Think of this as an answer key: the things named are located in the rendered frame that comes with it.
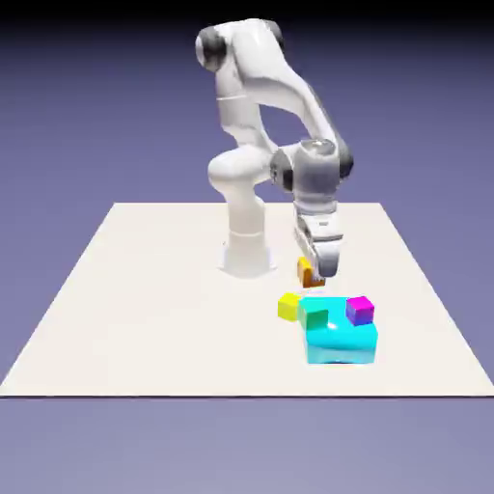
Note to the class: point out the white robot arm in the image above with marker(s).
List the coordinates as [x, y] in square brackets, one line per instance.
[247, 115]

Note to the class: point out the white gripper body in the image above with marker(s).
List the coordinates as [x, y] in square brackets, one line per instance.
[324, 249]

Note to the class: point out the small orange cube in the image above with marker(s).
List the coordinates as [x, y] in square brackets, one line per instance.
[307, 274]

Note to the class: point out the small green cube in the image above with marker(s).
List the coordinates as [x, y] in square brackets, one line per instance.
[314, 314]

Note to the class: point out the small yellow cube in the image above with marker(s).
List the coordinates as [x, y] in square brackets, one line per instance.
[287, 306]

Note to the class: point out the large cyan box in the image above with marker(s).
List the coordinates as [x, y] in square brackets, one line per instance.
[341, 341]

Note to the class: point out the small magenta cube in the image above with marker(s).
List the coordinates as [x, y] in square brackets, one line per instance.
[361, 310]

